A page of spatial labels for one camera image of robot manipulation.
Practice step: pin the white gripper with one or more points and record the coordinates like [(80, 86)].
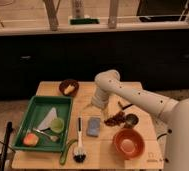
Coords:
[(100, 98)]

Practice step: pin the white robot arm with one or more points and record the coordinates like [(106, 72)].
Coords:
[(170, 111)]

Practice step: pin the blue sponge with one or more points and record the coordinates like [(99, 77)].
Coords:
[(93, 127)]

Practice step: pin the black marker stick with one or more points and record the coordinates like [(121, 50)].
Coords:
[(122, 107)]

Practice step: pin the brown crumbly pile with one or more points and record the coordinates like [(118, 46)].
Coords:
[(116, 119)]

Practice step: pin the yellow food piece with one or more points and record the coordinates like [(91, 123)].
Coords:
[(69, 89)]

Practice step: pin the dark brown bowl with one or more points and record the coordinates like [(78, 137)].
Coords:
[(66, 83)]

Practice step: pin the small dark metal cup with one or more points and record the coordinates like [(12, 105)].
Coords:
[(131, 120)]

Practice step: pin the small green cup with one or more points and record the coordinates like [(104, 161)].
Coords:
[(57, 125)]

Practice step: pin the orange bowl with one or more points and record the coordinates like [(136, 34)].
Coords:
[(128, 143)]

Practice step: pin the white cloth piece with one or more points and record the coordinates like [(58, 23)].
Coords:
[(45, 123)]

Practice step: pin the metal spoon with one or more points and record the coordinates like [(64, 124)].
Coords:
[(51, 137)]

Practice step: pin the green plastic tray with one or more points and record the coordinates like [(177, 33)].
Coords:
[(41, 111)]

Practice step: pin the green chili pepper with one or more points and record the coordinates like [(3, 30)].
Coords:
[(64, 154)]

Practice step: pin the green block on ledge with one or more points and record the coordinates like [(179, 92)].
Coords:
[(84, 21)]

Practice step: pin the orange peach toy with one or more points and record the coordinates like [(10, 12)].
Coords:
[(30, 139)]

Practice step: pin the black pole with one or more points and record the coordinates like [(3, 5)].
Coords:
[(3, 155)]

